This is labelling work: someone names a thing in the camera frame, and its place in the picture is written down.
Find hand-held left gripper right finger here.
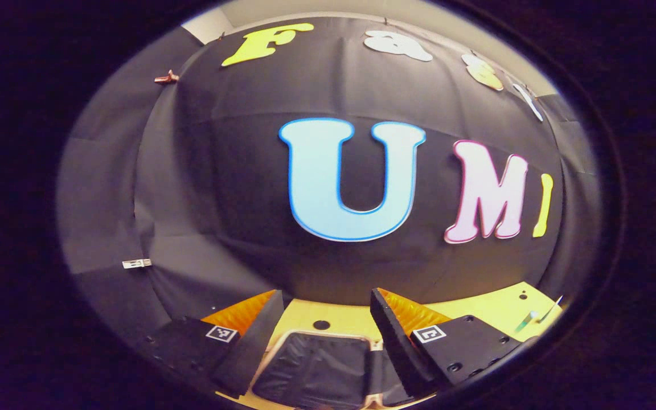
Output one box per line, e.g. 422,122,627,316
370,288,525,399

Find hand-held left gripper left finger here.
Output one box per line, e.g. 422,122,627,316
137,289,285,399

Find white blue skin care tube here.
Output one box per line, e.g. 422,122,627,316
539,295,564,323

